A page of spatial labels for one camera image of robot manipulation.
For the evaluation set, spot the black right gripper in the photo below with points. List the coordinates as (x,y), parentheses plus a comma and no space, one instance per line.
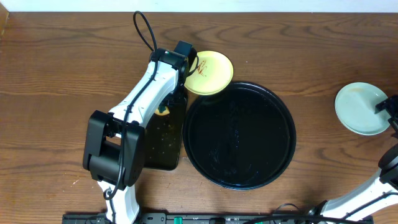
(387,106)

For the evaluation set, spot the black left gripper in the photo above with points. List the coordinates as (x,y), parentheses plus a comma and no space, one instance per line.
(191,66)

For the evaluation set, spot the yellow plate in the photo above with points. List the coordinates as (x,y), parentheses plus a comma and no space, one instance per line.
(214,73)

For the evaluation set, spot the light blue plate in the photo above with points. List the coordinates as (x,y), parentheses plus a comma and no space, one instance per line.
(359,96)
(365,122)

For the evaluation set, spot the yellow green sponge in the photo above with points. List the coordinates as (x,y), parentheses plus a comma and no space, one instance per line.
(162,111)

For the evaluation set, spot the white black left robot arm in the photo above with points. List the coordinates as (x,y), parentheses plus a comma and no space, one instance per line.
(114,146)

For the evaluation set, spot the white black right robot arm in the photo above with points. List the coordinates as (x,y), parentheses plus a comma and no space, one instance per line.
(378,192)

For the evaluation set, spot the black rectangular tray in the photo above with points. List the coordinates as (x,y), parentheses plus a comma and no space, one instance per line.
(164,134)

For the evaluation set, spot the black round tray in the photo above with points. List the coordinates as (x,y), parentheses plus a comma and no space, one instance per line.
(241,138)

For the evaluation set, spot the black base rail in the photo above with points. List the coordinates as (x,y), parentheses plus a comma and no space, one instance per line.
(162,218)

